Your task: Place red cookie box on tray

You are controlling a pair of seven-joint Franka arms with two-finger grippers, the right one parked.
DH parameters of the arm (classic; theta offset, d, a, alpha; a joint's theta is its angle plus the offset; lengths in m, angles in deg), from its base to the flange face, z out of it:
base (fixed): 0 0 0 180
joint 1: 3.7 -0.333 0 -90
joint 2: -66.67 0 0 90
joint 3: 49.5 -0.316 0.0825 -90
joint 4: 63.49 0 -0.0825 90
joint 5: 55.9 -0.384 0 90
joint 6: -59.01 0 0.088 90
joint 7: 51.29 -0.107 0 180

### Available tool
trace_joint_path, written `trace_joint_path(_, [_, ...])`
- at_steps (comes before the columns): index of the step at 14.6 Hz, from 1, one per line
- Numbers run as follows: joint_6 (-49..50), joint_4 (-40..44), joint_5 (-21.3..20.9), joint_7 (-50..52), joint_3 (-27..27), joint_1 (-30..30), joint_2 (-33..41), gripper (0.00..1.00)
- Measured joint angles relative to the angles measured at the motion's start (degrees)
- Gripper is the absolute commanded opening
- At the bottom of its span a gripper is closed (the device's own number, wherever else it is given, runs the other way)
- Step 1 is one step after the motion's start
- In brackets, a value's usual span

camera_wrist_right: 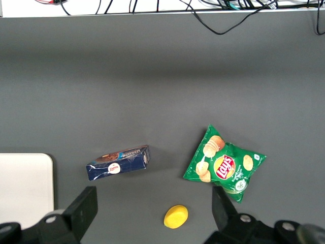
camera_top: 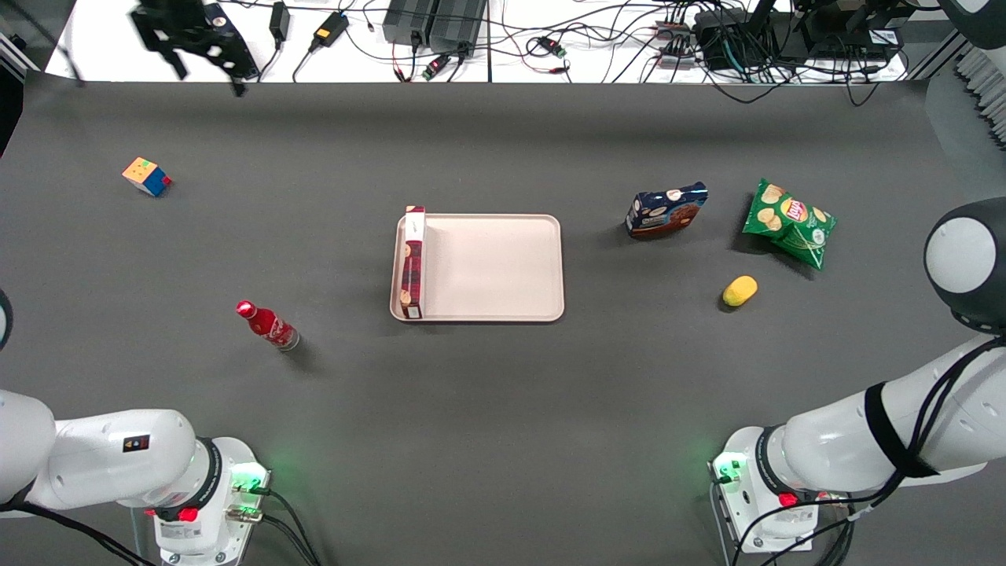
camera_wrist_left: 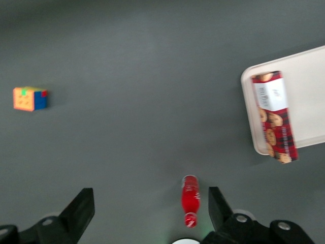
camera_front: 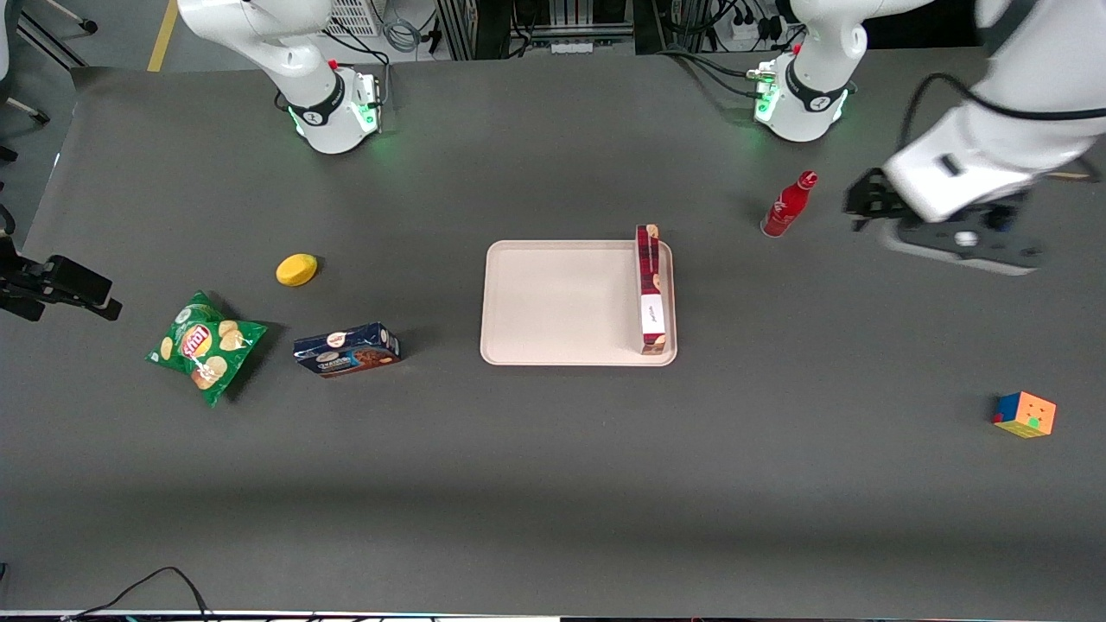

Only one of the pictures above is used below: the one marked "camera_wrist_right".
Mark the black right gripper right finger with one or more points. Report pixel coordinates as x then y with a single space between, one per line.
228 223

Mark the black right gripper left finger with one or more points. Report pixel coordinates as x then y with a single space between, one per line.
76 216

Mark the green chips bag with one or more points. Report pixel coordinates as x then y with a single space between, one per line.
223 165

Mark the yellow lemon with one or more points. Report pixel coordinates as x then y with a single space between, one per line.
176 217

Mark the cream plastic tray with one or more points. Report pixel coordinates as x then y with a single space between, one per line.
25 188

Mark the dark blue cookie box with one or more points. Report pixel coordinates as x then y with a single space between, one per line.
119 165

